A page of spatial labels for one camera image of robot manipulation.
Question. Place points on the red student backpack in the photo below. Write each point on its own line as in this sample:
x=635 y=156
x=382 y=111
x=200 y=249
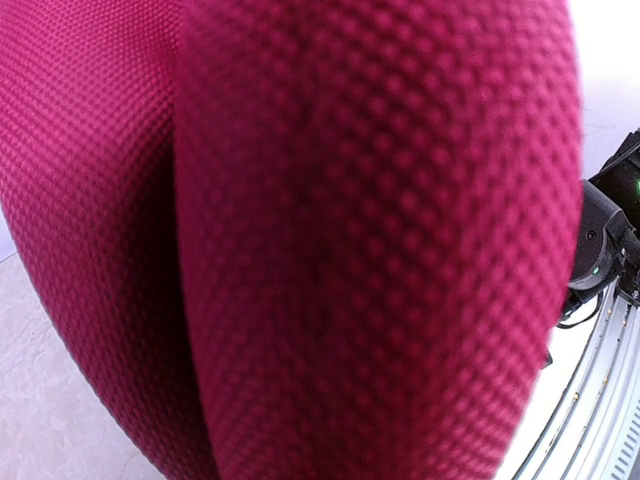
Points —
x=298 y=239

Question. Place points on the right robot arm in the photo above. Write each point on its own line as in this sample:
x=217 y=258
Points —
x=608 y=241

